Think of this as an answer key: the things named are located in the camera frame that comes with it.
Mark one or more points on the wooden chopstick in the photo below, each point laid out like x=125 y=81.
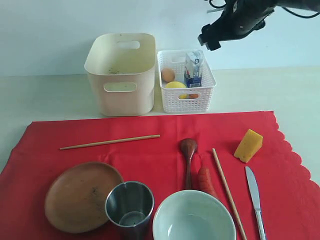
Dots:
x=229 y=195
x=123 y=140

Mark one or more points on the orange carrot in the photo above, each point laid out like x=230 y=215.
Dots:
x=205 y=182

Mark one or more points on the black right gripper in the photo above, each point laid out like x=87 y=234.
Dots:
x=238 y=19

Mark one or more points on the yellow lemon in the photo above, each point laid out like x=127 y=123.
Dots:
x=177 y=85

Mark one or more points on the brown wooden plate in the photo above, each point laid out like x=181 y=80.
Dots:
x=75 y=202

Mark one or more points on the white perforated plastic basket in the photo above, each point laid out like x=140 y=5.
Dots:
x=175 y=59

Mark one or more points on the red table cloth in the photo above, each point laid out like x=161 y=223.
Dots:
x=290 y=201

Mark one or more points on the brown egg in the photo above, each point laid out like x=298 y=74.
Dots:
x=168 y=75

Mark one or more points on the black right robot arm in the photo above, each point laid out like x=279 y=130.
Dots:
x=308 y=5

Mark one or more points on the yellow cheese wedge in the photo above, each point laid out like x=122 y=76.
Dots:
x=248 y=146

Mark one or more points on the right wooden chopstick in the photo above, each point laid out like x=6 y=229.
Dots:
x=229 y=195

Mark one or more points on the dark wooden spoon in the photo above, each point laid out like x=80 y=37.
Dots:
x=188 y=147

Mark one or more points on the cream plastic bin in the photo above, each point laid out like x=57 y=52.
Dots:
x=121 y=71

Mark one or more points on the steel table knife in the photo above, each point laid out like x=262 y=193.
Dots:
x=255 y=198

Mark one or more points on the fried chicken nugget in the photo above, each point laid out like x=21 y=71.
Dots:
x=193 y=96

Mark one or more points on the pale green ceramic bowl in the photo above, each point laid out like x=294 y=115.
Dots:
x=192 y=215

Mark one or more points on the stainless steel cup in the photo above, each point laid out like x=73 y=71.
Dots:
x=129 y=207

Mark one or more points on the small milk carton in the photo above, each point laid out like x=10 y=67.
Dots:
x=193 y=72

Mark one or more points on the left wooden chopstick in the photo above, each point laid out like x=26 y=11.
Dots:
x=123 y=140

